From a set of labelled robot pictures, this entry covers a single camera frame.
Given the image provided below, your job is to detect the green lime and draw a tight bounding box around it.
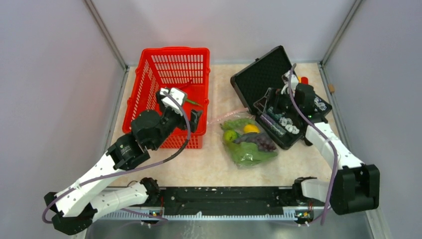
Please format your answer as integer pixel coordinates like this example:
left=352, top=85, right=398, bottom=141
left=223, top=129, right=240, bottom=144

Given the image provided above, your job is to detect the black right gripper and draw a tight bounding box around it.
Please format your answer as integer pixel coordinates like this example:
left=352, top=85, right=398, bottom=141
left=254, top=88, right=300, bottom=117

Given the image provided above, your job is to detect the clear zip top bag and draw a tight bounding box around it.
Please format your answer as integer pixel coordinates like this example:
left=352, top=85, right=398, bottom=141
left=207, top=108, right=279, bottom=168

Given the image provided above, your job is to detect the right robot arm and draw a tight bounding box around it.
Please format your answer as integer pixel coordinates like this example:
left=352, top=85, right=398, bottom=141
left=261, top=83, right=380, bottom=215

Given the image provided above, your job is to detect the red plastic basket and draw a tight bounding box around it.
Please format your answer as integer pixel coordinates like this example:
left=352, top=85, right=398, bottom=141
left=122, top=46, right=211, bottom=150

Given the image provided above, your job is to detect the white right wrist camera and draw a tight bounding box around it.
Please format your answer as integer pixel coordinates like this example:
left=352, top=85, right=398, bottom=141
left=281, top=70, right=300, bottom=95

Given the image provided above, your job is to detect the toy fish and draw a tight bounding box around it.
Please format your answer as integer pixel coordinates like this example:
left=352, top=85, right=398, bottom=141
left=235, top=133, right=267, bottom=144

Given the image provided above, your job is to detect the red round object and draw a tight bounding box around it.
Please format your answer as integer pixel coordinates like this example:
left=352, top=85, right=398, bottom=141
left=298, top=77, right=309, bottom=85

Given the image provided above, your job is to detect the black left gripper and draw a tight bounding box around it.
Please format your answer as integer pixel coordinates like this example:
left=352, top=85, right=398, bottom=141
left=150, top=94, right=202, bottom=150

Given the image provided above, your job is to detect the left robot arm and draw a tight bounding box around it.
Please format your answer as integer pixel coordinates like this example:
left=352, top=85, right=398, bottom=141
left=44, top=93, right=202, bottom=236

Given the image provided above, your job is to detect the yellow toy fruit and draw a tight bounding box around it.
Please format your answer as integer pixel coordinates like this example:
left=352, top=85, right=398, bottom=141
left=243, top=124, right=260, bottom=134

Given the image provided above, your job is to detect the open black foam case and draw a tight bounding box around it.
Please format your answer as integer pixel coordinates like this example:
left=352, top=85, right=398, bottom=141
left=230, top=45, right=332, bottom=150

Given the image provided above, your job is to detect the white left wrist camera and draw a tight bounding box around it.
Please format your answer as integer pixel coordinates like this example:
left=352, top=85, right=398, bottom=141
left=159, top=88, right=188, bottom=116

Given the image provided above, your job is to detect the green leafy vegetable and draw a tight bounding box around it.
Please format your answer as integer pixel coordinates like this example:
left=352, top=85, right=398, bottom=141
left=224, top=142, right=278, bottom=167

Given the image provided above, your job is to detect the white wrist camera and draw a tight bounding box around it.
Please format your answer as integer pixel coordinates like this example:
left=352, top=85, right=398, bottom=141
left=281, top=70, right=300, bottom=95
left=159, top=88, right=188, bottom=116

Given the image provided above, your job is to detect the red grape bunch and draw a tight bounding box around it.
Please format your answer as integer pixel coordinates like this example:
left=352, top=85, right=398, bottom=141
left=254, top=135, right=276, bottom=152

